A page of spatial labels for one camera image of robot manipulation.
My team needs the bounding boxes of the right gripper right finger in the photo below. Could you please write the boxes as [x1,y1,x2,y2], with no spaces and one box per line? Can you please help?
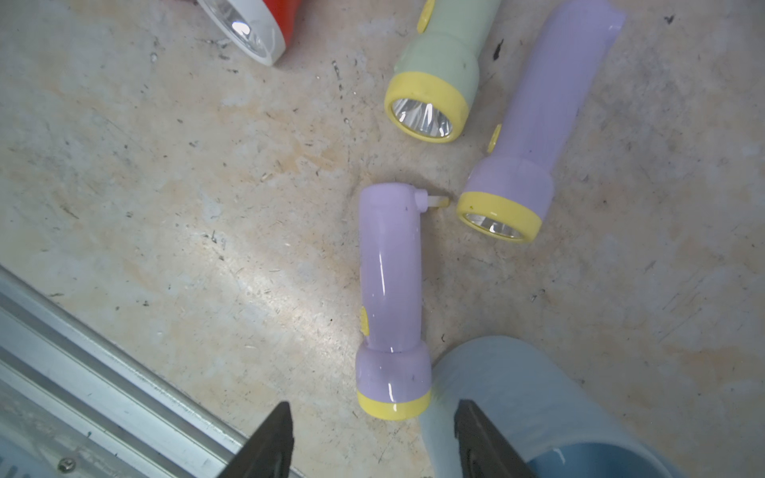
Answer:
[454,400,536,478]

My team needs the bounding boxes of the purple flashlight bottom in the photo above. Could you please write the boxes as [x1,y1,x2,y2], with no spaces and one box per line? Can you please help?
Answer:
[456,1,627,243]

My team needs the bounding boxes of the blue mug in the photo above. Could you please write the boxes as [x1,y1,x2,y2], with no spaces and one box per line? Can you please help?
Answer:
[420,336,683,477]

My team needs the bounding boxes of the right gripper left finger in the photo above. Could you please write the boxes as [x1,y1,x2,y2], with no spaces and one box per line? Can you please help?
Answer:
[218,402,295,478]

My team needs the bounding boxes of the red flashlight with logo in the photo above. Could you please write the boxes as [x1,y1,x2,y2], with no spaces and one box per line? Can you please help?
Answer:
[198,0,302,67]

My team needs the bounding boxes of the metal base rail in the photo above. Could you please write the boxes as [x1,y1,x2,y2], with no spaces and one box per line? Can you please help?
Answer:
[0,262,306,478]

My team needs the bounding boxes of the purple flashlight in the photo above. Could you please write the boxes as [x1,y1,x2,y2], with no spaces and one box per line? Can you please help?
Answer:
[356,182,448,421]
[456,1,627,243]

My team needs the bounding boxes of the green flashlight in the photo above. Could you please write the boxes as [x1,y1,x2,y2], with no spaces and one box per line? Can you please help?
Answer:
[384,0,501,143]

